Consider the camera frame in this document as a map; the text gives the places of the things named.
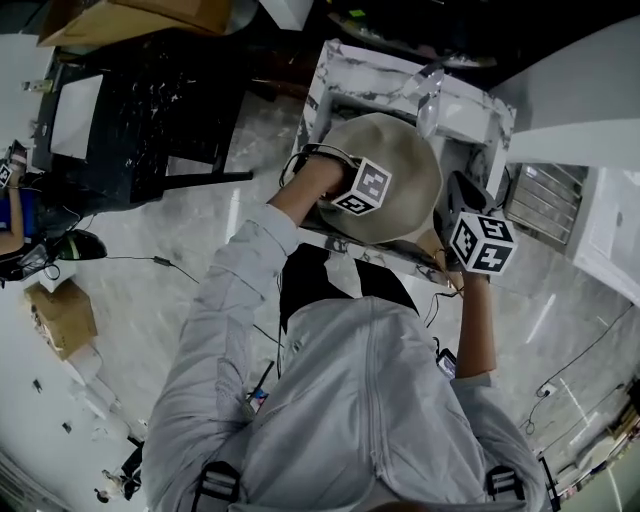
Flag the white rectangular basin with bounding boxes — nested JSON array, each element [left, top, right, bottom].
[[49, 73, 105, 161]]

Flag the chrome wire rack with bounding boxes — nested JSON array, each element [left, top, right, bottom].
[[501, 161, 590, 247]]

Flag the person's grey zip jacket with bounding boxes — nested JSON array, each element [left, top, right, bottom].
[[140, 201, 550, 512]]

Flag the black device with green stripe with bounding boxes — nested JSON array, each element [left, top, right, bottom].
[[49, 228, 109, 262]]

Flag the chrome faucet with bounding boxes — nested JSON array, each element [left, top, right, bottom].
[[401, 61, 448, 140]]

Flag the black belt device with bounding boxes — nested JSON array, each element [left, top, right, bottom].
[[434, 346, 460, 380]]

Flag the white marble sink cabinet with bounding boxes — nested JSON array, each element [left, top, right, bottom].
[[291, 38, 518, 290]]

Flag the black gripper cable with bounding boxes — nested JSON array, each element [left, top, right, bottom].
[[424, 286, 467, 327], [278, 143, 362, 190]]

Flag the person's right forearm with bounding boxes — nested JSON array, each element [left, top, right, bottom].
[[451, 271, 500, 380]]

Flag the person's black trousers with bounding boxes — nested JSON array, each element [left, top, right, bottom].
[[278, 244, 420, 335]]

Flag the black backpack strap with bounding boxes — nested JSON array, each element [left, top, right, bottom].
[[485, 464, 527, 504], [191, 460, 242, 512]]

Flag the beige frying pan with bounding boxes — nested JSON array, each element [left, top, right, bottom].
[[311, 111, 452, 274]]

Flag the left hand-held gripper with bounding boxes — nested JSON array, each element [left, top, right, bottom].
[[332, 154, 393, 217]]

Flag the small badge card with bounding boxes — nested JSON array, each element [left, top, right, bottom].
[[243, 359, 276, 417]]

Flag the small cardboard box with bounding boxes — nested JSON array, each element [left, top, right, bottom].
[[21, 279, 99, 362]]

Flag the black floor cable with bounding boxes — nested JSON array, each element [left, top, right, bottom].
[[519, 301, 637, 437]]

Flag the black table with white panel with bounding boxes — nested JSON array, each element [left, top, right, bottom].
[[31, 29, 255, 204]]

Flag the black adapter cable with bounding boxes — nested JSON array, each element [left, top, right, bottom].
[[104, 254, 202, 285]]

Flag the large cardboard box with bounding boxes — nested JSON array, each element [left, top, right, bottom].
[[36, 0, 237, 49]]

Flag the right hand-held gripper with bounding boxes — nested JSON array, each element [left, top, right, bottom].
[[446, 170, 519, 276]]

